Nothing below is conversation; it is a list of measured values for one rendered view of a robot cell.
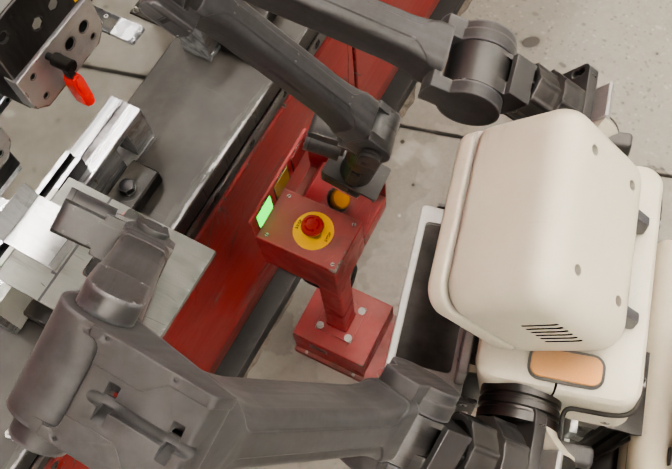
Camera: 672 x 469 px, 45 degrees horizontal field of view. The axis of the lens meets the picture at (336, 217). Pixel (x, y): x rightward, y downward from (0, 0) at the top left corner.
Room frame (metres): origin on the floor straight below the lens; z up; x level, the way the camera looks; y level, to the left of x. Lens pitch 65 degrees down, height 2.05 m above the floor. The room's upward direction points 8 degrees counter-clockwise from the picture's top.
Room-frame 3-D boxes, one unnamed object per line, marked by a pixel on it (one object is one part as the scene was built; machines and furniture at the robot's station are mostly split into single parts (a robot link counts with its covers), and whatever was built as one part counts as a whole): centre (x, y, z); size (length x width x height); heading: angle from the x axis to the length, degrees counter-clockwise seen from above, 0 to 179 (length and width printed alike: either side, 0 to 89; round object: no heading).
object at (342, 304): (0.61, 0.02, 0.39); 0.05 x 0.05 x 0.54; 56
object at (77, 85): (0.64, 0.31, 1.20); 0.04 x 0.02 x 0.10; 54
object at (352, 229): (0.61, 0.02, 0.75); 0.20 x 0.16 x 0.18; 146
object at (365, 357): (0.59, 0.00, 0.06); 0.25 x 0.20 x 0.12; 56
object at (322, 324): (0.61, 0.02, 0.13); 0.10 x 0.10 x 0.01; 56
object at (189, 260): (0.46, 0.34, 1.00); 0.26 x 0.18 x 0.01; 54
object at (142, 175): (0.55, 0.39, 0.89); 0.30 x 0.05 x 0.03; 144
